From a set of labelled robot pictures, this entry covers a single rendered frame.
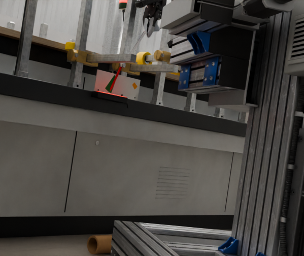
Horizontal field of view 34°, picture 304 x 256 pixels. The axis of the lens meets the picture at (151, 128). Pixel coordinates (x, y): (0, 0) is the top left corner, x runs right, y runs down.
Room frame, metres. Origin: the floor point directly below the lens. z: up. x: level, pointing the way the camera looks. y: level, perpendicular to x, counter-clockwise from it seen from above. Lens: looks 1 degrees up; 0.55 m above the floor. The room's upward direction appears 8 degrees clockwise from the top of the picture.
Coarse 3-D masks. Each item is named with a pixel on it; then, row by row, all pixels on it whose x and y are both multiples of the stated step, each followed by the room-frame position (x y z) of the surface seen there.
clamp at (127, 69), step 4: (112, 64) 2.32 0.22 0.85; (116, 64) 2.30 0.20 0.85; (128, 64) 2.33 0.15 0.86; (132, 64) 2.35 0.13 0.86; (136, 64) 2.36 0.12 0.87; (116, 68) 2.30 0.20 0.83; (124, 68) 2.31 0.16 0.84; (128, 68) 2.33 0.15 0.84; (128, 72) 2.33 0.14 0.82; (132, 72) 2.35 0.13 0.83; (136, 72) 2.37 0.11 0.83
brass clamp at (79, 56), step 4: (68, 52) 2.14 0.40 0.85; (72, 52) 2.12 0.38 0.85; (76, 52) 2.13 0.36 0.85; (80, 52) 2.14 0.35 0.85; (84, 52) 2.15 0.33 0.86; (68, 56) 2.14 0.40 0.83; (72, 56) 2.12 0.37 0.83; (76, 56) 2.12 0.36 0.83; (80, 56) 2.14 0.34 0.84; (84, 56) 2.15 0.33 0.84; (72, 60) 2.14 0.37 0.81; (76, 60) 2.13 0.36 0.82; (80, 60) 2.14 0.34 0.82; (84, 60) 2.16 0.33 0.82; (84, 64) 2.19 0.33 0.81; (88, 64) 2.17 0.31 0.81; (92, 64) 2.19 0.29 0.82; (96, 64) 2.20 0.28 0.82
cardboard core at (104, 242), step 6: (90, 240) 2.23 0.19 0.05; (96, 240) 2.19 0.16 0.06; (102, 240) 2.20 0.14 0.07; (108, 240) 2.22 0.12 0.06; (90, 246) 2.23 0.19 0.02; (96, 246) 2.26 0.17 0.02; (102, 246) 2.19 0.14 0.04; (108, 246) 2.22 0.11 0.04; (90, 252) 2.21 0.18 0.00; (96, 252) 2.19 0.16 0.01; (102, 252) 2.21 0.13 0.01; (108, 252) 2.24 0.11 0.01
